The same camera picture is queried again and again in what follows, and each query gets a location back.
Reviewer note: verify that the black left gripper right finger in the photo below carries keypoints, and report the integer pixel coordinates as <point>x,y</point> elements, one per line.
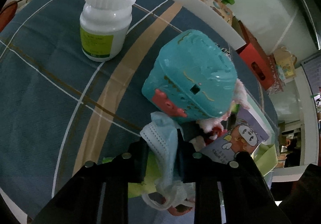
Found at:
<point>237,186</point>

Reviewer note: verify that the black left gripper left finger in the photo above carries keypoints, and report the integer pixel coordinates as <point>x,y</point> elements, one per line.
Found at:
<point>98,193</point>

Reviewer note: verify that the green tissue pack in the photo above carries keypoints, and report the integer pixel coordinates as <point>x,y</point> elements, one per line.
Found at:
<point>130,174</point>

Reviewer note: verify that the red pink chenille scrunchie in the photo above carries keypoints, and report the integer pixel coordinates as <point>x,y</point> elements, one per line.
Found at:
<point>214,134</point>

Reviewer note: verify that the light blue face mask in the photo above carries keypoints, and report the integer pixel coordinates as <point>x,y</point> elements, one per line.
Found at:
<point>162,136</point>

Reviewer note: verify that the white tray green rim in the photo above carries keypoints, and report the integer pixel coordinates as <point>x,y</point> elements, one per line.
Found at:
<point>265,155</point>

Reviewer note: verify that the blue plaid tablecloth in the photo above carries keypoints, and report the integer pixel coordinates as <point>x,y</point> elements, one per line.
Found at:
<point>60,109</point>

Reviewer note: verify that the teal plastic lidded box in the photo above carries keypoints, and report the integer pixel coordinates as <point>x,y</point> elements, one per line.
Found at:
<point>192,79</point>

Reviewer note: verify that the red cardboard box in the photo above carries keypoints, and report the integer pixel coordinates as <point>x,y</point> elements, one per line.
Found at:
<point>255,57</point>

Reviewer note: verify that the yellow patterned gift bag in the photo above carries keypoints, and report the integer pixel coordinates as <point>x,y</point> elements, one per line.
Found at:
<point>286,60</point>

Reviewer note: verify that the white pill bottle green label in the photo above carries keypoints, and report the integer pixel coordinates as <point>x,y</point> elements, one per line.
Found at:
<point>103,27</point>

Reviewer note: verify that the orange toy picture box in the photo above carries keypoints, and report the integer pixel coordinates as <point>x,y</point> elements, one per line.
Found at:
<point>222,10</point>

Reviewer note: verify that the red round stool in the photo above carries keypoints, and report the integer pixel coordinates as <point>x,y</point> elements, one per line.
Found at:
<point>7,14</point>

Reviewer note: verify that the white foam board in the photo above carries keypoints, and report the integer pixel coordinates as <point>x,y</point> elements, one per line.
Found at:
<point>216,22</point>

